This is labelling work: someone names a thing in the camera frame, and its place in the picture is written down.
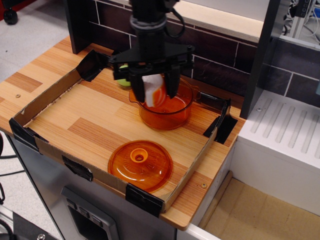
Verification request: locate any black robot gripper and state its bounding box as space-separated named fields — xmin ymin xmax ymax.
xmin=109 ymin=21 xmax=195 ymax=103

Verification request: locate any white and orange toy sushi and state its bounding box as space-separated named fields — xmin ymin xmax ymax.
xmin=142 ymin=74 xmax=167 ymax=108

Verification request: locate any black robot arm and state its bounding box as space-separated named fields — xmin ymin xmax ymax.
xmin=109 ymin=0 xmax=195 ymax=102

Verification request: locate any orange transparent plastic pot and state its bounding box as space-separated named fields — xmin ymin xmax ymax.
xmin=129 ymin=79 xmax=200 ymax=130

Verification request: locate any cardboard fence with black tape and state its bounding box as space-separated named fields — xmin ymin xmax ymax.
xmin=9 ymin=50 xmax=241 ymax=224

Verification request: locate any orange transparent pot lid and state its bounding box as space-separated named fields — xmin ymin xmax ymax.
xmin=107 ymin=140 xmax=173 ymax=193

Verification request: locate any green toy pear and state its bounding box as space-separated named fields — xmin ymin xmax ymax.
xmin=116 ymin=64 xmax=131 ymax=87

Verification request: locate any white toy sink drainboard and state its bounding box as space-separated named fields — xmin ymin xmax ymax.
xmin=230 ymin=91 xmax=320 ymax=215

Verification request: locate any grey toy oven door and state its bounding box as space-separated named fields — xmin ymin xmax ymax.
xmin=8 ymin=136 xmax=177 ymax=240

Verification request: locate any black caster wheel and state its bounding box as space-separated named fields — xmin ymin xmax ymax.
xmin=3 ymin=8 xmax=18 ymax=25

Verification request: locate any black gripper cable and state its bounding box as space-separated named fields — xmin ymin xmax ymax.
xmin=163 ymin=7 xmax=186 ymax=39

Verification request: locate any dark grey vertical post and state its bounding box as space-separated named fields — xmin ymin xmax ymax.
xmin=240 ymin=0 xmax=290 ymax=119

